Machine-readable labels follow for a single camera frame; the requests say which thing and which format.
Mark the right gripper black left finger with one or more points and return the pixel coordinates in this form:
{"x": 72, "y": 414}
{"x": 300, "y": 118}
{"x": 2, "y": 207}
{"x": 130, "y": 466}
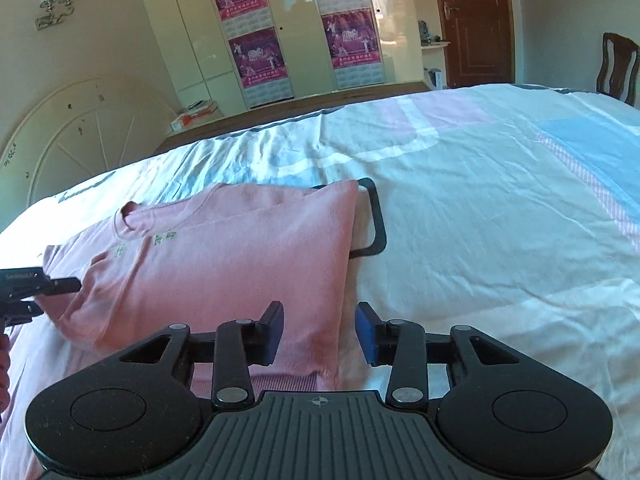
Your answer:
{"x": 239, "y": 344}

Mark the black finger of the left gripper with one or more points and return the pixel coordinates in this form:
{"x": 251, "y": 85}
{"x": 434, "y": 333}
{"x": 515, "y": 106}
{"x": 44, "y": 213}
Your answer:
{"x": 58, "y": 286}

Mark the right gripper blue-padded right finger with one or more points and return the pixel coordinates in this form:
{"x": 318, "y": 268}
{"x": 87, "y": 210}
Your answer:
{"x": 399, "y": 344}

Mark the pink sweater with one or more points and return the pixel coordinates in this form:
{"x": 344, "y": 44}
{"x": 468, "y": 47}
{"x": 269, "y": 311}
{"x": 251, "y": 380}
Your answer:
{"x": 227, "y": 252}

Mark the person left hand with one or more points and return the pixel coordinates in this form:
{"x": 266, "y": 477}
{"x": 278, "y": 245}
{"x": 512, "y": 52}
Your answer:
{"x": 4, "y": 372}

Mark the cream round headboard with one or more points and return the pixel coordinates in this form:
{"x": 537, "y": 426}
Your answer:
{"x": 80, "y": 131}

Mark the patterned bed sheet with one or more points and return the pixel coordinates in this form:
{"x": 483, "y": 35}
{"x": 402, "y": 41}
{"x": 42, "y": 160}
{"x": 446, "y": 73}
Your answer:
{"x": 514, "y": 209}

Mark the orange white box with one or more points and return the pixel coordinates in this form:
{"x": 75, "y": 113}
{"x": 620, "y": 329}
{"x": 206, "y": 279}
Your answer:
{"x": 201, "y": 111}

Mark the lower left pink poster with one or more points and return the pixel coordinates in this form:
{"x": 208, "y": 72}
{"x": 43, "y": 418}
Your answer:
{"x": 260, "y": 64}

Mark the cream wardrobe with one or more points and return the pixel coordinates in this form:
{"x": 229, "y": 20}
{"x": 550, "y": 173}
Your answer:
{"x": 200, "y": 64}

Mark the lower right pink poster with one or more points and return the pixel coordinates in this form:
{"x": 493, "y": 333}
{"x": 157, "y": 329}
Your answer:
{"x": 354, "y": 48}

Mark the dark wooden chair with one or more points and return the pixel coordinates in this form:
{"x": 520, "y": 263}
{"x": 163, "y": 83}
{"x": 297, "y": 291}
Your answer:
{"x": 619, "y": 69}

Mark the corner shelf unit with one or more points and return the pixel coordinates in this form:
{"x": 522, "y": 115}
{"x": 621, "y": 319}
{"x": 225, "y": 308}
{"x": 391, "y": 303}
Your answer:
{"x": 433, "y": 42}

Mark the dark brown wooden door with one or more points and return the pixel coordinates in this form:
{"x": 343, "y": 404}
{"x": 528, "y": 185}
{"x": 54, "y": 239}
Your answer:
{"x": 481, "y": 41}

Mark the dark wooden bed frame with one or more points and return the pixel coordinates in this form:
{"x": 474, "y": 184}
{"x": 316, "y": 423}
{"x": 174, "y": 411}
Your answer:
{"x": 286, "y": 110}

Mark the wall sconce lamp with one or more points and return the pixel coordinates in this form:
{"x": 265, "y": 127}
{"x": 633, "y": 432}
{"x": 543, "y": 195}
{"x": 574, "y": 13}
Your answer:
{"x": 55, "y": 12}

